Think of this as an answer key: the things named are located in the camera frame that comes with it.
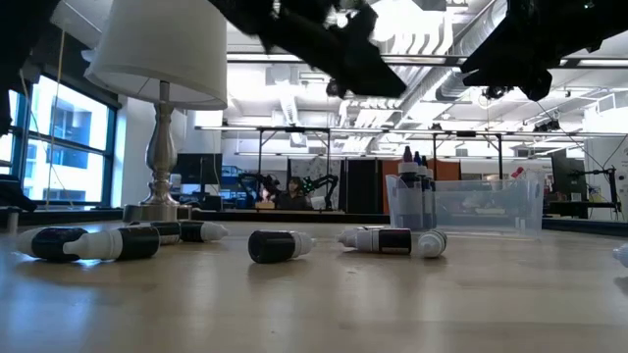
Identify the large dark food coloring bottle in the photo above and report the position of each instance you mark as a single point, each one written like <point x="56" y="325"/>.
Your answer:
<point x="431" y="196"/>

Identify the large blue food coloring bottle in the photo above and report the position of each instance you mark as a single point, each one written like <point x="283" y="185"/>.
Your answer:
<point x="422" y="169"/>

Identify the white shade table lamp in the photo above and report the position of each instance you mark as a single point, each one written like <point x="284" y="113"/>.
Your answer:
<point x="162" y="49"/>

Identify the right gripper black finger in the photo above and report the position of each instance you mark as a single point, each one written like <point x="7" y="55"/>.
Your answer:
<point x="520" y="59"/>

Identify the black background robot arm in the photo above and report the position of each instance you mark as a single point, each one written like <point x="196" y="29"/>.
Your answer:
<point x="321" y="184"/>
<point x="260" y="184"/>

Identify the orange partition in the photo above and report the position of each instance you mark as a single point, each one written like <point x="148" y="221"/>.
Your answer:
<point x="446" y="170"/>

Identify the person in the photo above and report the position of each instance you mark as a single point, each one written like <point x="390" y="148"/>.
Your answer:
<point x="294" y="198"/>

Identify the black background monitor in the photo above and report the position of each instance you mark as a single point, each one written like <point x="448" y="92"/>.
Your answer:
<point x="196" y="169"/>
<point x="564" y="171"/>

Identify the black aluminium table frame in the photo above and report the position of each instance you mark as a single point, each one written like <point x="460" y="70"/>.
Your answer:
<point x="294" y="216"/>

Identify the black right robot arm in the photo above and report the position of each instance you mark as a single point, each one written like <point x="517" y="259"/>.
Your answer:
<point x="613" y="19"/>

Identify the black partition panel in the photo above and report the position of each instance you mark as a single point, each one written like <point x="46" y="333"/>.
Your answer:
<point x="362" y="186"/>

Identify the black background rig frame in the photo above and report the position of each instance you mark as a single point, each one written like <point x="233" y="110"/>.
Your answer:
<point x="466" y="133"/>
<point x="294" y="129"/>

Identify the large window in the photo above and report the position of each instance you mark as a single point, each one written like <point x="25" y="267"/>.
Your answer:
<point x="68" y="147"/>

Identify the small dark food coloring bottle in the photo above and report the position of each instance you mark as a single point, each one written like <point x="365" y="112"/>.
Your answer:
<point x="432" y="243"/>
<point x="168" y="233"/>
<point x="277" y="246"/>
<point x="118" y="243"/>
<point x="201" y="231"/>
<point x="382" y="240"/>
<point x="46" y="243"/>

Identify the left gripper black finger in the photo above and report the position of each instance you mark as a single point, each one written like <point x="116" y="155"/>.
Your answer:
<point x="353" y="68"/>

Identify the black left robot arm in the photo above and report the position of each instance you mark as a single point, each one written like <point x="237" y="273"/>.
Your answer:
<point x="19" y="49"/>

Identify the clear plastic container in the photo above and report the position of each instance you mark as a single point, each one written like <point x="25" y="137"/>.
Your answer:
<point x="490" y="211"/>

